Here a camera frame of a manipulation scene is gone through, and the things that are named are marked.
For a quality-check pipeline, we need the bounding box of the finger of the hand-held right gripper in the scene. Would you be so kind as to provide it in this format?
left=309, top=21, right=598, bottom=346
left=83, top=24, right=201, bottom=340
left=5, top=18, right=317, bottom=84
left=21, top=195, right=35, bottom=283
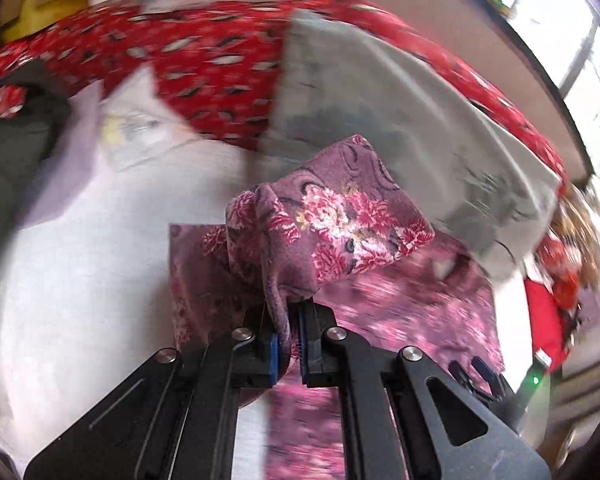
left=471, top=356, right=512, bottom=403
left=449, top=364, right=476, bottom=395

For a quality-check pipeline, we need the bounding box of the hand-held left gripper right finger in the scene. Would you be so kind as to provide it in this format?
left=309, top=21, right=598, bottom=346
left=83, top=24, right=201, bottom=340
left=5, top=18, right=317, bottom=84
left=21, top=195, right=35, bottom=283
left=299, top=301, right=552, bottom=480

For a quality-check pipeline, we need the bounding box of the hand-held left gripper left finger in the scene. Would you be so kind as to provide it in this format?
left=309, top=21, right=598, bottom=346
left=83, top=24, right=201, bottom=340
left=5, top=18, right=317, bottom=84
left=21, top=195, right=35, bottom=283
left=24, top=305, right=282, bottom=480

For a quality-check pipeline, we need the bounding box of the pink floral garment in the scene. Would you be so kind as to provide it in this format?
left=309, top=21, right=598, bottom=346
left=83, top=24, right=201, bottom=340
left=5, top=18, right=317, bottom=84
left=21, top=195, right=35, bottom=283
left=169, top=135, right=504, bottom=480

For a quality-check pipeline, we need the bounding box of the plain red cloth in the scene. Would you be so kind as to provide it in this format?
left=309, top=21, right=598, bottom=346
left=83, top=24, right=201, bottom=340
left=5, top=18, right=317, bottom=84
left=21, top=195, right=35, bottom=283
left=524, top=278, right=576, bottom=373

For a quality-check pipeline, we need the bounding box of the stuffed doll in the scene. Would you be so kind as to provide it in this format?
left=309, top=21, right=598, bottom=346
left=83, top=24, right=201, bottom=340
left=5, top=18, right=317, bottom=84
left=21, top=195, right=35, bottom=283
left=542, top=175, right=600, bottom=313

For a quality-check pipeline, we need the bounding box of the white quilted bedspread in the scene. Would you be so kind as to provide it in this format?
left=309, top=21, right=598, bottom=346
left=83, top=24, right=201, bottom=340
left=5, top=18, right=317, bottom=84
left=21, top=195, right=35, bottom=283
left=0, top=142, right=533, bottom=463

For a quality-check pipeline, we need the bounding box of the grey floral pillow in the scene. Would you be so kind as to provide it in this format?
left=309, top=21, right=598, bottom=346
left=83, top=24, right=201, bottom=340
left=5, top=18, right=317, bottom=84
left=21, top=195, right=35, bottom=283
left=257, top=9, right=564, bottom=287

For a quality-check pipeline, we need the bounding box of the white cloth with print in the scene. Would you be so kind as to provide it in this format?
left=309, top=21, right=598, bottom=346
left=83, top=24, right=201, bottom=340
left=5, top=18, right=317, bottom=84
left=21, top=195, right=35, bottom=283
left=29, top=66, right=208, bottom=242

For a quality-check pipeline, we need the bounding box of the red floral blanket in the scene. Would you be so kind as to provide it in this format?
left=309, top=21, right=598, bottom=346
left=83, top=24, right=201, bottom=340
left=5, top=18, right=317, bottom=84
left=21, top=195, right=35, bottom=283
left=0, top=0, right=569, bottom=197

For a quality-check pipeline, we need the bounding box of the dark green jacket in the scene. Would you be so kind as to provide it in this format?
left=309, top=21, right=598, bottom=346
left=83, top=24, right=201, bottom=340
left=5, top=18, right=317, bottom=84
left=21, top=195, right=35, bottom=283
left=0, top=59, right=77, bottom=283

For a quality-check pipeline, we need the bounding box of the window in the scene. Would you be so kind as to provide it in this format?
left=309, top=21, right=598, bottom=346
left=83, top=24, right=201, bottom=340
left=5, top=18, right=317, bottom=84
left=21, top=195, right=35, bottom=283
left=447, top=0, right=600, bottom=171

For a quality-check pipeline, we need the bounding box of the wooden headboard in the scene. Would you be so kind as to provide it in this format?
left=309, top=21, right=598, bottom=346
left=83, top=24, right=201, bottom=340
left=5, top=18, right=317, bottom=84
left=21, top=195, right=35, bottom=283
left=215, top=0, right=597, bottom=176

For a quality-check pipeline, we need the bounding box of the cardboard box with yellow tape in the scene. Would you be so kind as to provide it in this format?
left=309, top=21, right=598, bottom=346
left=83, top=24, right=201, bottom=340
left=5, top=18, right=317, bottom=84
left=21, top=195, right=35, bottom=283
left=0, top=0, right=97, bottom=44

